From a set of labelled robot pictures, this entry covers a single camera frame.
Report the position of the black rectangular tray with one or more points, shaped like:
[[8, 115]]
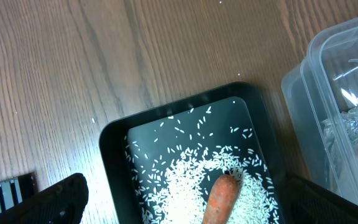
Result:
[[117, 168]]

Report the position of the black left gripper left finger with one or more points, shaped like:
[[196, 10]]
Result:
[[63, 202]]

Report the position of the clear plastic bin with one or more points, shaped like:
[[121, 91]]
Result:
[[317, 91]]

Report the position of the white rice pile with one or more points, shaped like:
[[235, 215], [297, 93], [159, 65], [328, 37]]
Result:
[[174, 162]]

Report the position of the orange carrot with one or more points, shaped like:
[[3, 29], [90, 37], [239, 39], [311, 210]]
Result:
[[222, 198]]

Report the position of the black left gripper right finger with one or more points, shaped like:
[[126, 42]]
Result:
[[302, 201]]

